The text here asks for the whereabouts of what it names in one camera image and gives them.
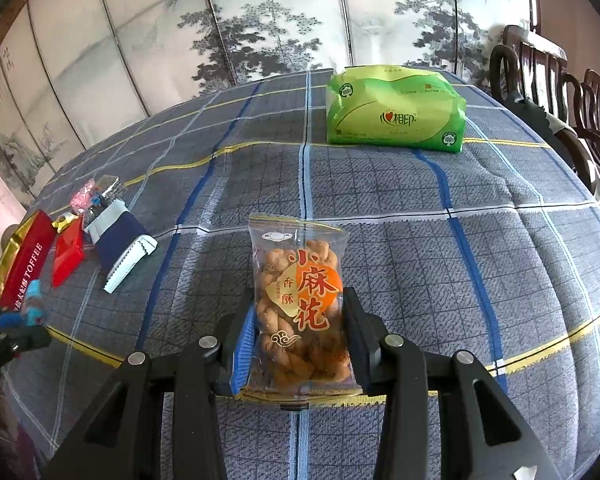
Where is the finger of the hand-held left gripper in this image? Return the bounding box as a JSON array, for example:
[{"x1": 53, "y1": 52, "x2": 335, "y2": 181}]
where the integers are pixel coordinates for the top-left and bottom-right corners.
[
  {"x1": 0, "y1": 300, "x2": 22, "y2": 333},
  {"x1": 0, "y1": 325, "x2": 52, "y2": 377}
]

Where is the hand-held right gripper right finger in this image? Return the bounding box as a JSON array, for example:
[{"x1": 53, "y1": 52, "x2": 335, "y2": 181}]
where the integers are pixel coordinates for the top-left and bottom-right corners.
[{"x1": 343, "y1": 286, "x2": 561, "y2": 480}]

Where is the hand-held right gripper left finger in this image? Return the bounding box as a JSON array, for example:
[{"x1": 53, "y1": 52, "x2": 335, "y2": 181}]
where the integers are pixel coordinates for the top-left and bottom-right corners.
[{"x1": 40, "y1": 287, "x2": 258, "y2": 480}]

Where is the blue snack packet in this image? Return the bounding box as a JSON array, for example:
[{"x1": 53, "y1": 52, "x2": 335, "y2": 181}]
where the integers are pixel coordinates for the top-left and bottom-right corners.
[{"x1": 20, "y1": 279, "x2": 47, "y2": 328}]

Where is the golden tray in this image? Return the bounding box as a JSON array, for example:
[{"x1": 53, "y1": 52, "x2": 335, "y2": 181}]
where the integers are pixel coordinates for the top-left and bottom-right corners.
[{"x1": 0, "y1": 210, "x2": 58, "y2": 311}]

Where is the twisted dough snack packet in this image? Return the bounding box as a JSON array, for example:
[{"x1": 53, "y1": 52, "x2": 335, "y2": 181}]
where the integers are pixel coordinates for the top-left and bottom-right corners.
[{"x1": 244, "y1": 212, "x2": 363, "y2": 402}]

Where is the red snack packet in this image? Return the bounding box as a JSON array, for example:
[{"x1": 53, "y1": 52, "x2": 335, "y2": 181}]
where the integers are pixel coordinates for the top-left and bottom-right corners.
[{"x1": 51, "y1": 230, "x2": 87, "y2": 288}]

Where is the pink snack packet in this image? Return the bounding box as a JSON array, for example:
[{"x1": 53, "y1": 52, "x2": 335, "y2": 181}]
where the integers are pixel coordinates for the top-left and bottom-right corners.
[{"x1": 70, "y1": 185, "x2": 98, "y2": 211}]

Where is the plaid grey tablecloth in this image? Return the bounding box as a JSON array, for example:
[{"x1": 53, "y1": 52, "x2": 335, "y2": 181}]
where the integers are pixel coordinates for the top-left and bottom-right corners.
[{"x1": 0, "y1": 67, "x2": 600, "y2": 480}]

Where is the silver snack packet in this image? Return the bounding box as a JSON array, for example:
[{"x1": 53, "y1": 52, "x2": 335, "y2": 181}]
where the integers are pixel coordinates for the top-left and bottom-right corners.
[{"x1": 92, "y1": 175, "x2": 128, "y2": 202}]

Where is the green tissue pack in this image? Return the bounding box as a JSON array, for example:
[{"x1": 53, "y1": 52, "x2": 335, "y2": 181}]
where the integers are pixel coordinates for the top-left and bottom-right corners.
[{"x1": 326, "y1": 64, "x2": 467, "y2": 155}]

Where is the painted folding screen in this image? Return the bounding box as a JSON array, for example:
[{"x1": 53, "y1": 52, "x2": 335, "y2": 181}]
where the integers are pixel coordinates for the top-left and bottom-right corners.
[{"x1": 0, "y1": 0, "x2": 546, "y2": 211}]

